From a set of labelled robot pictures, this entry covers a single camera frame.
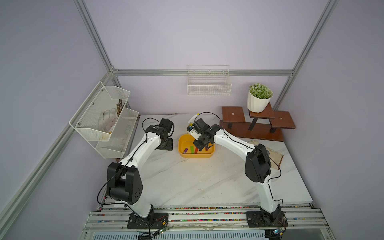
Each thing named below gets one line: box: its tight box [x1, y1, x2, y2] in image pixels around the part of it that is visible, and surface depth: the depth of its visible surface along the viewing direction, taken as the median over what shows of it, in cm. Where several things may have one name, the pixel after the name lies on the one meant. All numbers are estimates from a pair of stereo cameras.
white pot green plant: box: [247, 83, 274, 113], surface depth 85 cm
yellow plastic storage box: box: [178, 134, 216, 158], surface depth 100 cm
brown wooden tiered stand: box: [219, 102, 296, 142], surface depth 103 cm
